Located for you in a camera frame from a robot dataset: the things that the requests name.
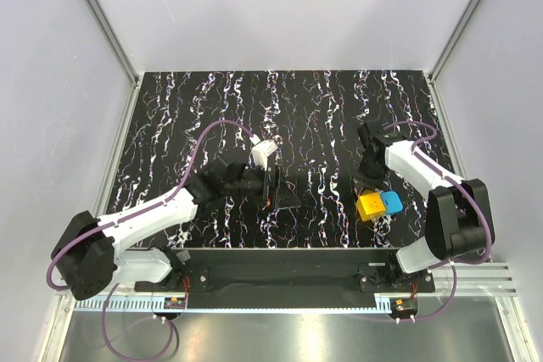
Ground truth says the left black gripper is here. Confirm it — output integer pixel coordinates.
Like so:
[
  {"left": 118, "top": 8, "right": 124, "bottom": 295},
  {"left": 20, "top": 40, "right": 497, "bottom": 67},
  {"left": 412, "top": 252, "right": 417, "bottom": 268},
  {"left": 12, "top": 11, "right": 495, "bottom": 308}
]
[{"left": 224, "top": 162, "right": 300, "bottom": 210}]

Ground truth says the yellow socket cube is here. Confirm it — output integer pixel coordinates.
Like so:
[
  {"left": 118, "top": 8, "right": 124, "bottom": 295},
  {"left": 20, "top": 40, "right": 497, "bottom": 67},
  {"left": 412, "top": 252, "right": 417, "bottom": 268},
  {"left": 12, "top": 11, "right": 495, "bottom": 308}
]
[{"left": 356, "top": 192, "right": 386, "bottom": 222}]

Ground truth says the blue folding extension socket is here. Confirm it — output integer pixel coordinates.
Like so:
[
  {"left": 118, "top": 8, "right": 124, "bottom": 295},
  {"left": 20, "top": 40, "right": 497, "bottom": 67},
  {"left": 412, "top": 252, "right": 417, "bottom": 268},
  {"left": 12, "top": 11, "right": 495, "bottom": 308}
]
[{"left": 380, "top": 191, "right": 404, "bottom": 216}]

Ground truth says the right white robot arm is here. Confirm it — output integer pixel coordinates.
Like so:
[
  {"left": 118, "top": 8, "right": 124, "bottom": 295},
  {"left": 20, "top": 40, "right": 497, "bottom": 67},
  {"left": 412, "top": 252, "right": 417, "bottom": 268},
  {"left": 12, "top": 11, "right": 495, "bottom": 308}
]
[{"left": 355, "top": 121, "right": 495, "bottom": 292}]

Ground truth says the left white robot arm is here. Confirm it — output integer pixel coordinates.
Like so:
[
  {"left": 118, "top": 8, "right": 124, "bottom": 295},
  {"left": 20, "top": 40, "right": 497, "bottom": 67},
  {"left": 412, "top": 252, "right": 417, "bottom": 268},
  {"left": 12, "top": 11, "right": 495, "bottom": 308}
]
[{"left": 46, "top": 158, "right": 301, "bottom": 300}]

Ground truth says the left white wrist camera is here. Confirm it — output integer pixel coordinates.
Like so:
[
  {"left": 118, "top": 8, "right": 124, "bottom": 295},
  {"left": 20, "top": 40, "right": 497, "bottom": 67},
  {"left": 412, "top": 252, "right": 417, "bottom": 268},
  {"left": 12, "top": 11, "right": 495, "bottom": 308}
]
[{"left": 249, "top": 135, "right": 278, "bottom": 170}]

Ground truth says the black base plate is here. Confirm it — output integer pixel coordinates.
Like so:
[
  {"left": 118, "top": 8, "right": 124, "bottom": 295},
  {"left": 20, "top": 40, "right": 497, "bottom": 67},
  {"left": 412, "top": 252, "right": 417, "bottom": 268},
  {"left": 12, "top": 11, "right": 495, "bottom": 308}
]
[{"left": 134, "top": 247, "right": 436, "bottom": 310}]

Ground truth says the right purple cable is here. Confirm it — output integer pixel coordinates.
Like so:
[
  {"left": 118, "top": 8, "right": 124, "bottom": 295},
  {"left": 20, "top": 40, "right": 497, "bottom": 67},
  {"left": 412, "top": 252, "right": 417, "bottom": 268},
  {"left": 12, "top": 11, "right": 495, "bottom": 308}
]
[{"left": 381, "top": 120, "right": 496, "bottom": 320}]

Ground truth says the slotted cable duct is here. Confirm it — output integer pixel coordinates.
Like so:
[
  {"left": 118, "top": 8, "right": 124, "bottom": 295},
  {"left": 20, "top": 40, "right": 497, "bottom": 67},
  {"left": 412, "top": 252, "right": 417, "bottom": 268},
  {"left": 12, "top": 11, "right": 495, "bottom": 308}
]
[{"left": 75, "top": 295, "right": 188, "bottom": 313}]

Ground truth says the right aluminium frame post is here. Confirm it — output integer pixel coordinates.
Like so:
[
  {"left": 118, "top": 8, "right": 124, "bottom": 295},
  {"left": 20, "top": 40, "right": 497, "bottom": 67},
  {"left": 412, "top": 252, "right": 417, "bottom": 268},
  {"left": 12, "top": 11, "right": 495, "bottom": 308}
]
[{"left": 428, "top": 0, "right": 484, "bottom": 83}]

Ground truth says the aluminium frame post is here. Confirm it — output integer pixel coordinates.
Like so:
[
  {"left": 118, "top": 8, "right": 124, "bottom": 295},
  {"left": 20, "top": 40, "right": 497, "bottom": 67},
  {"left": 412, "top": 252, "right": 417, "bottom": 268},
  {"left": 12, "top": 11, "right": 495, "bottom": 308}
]
[
  {"left": 84, "top": 0, "right": 139, "bottom": 86},
  {"left": 428, "top": 0, "right": 484, "bottom": 83}
]

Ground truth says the left aluminium frame post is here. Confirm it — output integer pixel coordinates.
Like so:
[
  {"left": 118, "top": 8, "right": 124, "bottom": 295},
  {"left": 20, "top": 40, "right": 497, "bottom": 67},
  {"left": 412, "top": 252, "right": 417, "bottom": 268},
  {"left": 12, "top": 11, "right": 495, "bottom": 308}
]
[{"left": 84, "top": 0, "right": 139, "bottom": 86}]

